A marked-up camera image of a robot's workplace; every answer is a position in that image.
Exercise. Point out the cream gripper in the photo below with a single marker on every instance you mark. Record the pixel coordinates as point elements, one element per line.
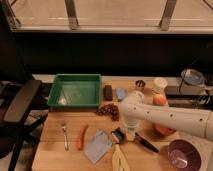
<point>130,134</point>

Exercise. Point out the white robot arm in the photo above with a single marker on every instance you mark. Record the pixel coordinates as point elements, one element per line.
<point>197,122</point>

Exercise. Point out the bunch of dark grapes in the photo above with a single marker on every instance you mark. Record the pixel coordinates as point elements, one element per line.
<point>110,110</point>

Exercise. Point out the yellow banana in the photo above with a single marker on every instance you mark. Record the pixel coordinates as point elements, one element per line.
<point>119,162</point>

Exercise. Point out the red orange bowl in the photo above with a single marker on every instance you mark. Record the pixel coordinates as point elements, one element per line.
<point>164,131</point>

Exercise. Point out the grey blue cloth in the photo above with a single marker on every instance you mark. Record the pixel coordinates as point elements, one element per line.
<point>97,148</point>

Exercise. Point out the blue sponge block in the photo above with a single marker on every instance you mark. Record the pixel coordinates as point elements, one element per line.
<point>120,93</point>

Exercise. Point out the orange fruit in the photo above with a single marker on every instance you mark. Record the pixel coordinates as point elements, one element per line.
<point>160,100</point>

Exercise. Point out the orange carrot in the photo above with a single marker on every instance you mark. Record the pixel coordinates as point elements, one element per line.
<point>80,137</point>

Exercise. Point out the small metal cup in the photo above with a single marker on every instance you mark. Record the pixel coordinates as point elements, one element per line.
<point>140,85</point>

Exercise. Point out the purple bowl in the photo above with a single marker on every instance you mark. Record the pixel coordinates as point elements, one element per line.
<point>183,156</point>

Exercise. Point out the white lidded jar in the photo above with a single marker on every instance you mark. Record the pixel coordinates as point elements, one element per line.
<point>159,85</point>

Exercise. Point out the silver fork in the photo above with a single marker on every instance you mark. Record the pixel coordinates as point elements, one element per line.
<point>63,127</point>

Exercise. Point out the green plastic tray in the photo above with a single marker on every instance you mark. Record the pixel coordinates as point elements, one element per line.
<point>75,91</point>

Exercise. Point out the blue plate in background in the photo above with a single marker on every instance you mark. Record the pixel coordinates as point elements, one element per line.
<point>192,77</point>

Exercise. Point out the black office chair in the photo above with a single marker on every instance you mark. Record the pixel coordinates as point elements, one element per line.
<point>13,115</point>

